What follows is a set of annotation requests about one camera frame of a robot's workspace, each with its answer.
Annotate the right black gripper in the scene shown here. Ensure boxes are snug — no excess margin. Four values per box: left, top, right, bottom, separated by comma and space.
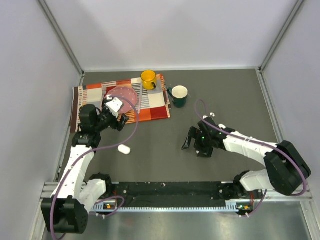
182, 126, 213, 158

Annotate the white earbud charging case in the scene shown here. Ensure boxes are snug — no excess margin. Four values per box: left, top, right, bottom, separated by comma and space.
117, 144, 131, 155

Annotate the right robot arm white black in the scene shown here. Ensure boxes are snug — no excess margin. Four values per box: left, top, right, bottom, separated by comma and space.
182, 116, 311, 198

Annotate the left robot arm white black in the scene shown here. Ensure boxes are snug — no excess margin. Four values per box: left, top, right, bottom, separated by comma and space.
41, 98, 129, 234

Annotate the pink dotted plate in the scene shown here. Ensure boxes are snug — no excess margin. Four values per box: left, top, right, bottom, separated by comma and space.
104, 86, 138, 114

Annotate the patterned orange placemat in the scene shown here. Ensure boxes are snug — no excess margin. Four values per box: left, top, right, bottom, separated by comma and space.
70, 74, 171, 133

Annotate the lilac knife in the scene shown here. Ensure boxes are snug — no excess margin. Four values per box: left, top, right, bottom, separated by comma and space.
137, 82, 143, 114

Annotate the lilac fork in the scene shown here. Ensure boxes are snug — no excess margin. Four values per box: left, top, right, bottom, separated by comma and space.
100, 84, 107, 106

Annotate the dark green mug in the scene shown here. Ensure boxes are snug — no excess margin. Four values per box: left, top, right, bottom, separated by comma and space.
167, 85, 188, 108

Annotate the yellow mug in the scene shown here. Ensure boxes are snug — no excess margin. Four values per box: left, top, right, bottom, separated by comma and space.
140, 70, 157, 91

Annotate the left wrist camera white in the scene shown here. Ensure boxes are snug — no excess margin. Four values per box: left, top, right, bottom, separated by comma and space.
104, 95, 124, 118

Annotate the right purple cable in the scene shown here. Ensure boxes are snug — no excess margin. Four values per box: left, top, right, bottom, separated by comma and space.
194, 99, 310, 218

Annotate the purple cable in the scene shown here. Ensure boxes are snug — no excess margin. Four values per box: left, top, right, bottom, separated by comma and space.
48, 94, 141, 240
194, 99, 310, 218

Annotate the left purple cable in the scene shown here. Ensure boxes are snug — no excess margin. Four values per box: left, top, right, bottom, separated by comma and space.
48, 94, 141, 240

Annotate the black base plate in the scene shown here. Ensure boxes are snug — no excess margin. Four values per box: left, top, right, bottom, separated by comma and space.
102, 181, 252, 207

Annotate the grey slotted cable duct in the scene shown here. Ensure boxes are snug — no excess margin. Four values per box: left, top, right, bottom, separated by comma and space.
90, 200, 251, 214

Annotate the aluminium frame rail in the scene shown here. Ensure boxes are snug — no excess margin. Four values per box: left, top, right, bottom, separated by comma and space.
40, 182, 59, 200

